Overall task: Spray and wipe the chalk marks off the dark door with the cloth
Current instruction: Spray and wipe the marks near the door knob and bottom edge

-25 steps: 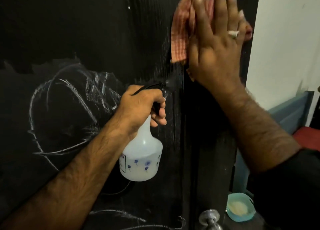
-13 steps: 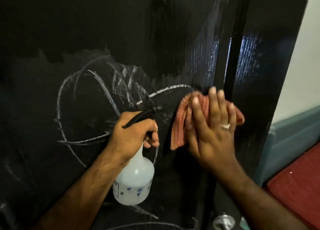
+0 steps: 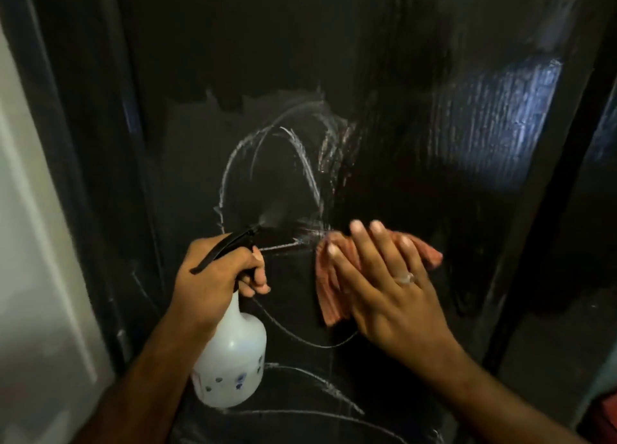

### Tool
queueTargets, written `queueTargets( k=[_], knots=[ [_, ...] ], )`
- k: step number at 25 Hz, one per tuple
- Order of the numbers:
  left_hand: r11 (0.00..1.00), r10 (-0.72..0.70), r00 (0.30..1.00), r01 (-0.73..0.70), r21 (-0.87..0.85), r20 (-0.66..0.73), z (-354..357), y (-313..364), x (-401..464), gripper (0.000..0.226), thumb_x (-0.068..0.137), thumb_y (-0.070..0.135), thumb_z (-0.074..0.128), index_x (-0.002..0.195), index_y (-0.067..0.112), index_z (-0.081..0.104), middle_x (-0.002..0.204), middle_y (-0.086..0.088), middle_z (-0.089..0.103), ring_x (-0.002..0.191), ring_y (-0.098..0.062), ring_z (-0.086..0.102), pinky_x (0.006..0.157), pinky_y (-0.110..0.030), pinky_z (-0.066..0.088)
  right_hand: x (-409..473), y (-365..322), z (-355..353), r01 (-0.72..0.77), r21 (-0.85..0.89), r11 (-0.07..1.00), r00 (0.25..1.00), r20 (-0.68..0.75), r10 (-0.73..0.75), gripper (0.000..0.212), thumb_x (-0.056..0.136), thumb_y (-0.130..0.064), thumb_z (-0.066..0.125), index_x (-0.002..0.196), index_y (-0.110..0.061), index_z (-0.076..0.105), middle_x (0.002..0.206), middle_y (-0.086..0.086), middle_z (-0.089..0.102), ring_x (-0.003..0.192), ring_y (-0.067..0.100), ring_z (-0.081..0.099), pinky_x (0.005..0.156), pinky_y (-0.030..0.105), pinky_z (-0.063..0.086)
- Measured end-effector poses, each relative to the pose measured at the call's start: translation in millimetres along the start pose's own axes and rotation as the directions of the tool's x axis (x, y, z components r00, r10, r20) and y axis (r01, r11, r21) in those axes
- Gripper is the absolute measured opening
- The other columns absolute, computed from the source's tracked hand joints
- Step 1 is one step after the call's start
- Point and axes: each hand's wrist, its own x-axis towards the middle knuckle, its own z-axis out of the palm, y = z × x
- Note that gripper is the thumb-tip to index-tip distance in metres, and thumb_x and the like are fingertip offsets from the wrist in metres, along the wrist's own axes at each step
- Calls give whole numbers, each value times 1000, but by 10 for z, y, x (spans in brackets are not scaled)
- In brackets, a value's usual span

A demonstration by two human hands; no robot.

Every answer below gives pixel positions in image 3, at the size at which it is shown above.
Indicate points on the person's left hand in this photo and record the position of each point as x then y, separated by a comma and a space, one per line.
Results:
207, 289

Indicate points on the orange checked cloth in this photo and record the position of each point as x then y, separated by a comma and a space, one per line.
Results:
332, 299

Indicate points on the person's right hand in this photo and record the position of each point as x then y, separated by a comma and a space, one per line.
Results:
400, 309

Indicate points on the red quilted mattress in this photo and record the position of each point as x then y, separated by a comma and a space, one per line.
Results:
607, 419

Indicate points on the person's left forearm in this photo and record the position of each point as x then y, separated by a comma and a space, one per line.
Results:
144, 390

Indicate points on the black wooden door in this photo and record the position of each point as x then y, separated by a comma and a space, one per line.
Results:
241, 48

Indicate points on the white spray bottle black trigger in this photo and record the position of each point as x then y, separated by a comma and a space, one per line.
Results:
231, 362

